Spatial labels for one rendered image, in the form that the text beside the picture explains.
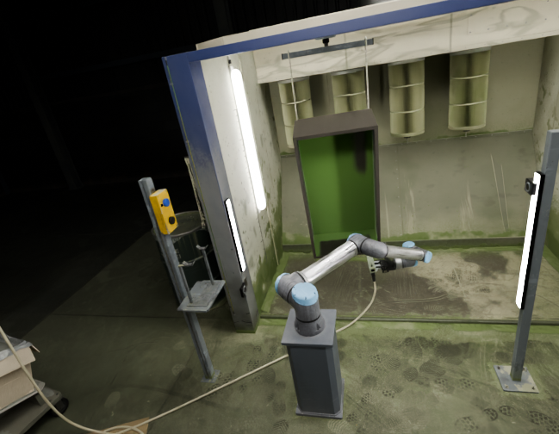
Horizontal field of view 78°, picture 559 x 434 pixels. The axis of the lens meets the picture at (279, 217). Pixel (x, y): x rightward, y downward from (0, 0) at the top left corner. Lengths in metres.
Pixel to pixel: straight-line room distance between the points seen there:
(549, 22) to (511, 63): 0.54
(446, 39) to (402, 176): 1.39
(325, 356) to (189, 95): 1.84
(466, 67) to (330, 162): 1.57
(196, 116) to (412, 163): 2.56
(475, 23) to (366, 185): 1.63
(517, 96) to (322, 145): 2.20
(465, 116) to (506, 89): 0.61
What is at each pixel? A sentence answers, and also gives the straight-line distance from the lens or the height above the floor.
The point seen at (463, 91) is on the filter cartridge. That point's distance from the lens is 3.84.
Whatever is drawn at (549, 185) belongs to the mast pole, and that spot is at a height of 1.37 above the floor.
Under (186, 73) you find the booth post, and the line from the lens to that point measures 2.45.
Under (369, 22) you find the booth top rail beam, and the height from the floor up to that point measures 2.25.
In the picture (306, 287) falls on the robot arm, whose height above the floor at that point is 0.91.
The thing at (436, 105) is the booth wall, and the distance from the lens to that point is 4.19.
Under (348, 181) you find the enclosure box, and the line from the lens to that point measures 3.14.
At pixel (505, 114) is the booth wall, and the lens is 4.38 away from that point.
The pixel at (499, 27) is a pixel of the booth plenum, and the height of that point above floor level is 2.10.
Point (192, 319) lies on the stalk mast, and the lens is 2.61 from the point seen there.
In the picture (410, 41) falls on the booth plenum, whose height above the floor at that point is 2.12.
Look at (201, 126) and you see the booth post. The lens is 2.46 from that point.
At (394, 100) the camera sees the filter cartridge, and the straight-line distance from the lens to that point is 3.77.
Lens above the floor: 2.13
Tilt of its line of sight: 24 degrees down
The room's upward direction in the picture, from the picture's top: 10 degrees counter-clockwise
